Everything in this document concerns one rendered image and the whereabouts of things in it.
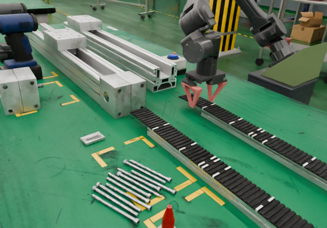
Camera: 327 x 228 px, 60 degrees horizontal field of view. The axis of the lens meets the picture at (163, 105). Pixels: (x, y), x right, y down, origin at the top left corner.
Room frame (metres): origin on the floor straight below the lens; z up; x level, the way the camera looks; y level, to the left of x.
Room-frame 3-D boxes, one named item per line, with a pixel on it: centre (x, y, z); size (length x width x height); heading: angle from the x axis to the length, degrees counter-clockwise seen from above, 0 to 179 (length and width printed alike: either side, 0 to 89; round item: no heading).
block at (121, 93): (0.75, 0.11, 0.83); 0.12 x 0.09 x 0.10; 129
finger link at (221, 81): (0.77, -0.13, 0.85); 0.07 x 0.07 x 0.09; 39
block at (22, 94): (0.73, 0.40, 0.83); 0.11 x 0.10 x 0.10; 125
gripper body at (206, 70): (0.76, -0.11, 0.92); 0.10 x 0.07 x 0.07; 129
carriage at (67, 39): (1.09, 0.40, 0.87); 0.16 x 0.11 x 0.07; 39
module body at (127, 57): (1.21, 0.25, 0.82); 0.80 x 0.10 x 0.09; 39
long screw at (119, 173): (0.42, 0.04, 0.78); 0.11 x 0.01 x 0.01; 59
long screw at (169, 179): (0.47, 0.02, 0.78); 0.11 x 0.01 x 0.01; 57
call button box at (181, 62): (1.07, -0.02, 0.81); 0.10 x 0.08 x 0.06; 129
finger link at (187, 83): (0.74, -0.09, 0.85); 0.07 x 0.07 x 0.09; 39
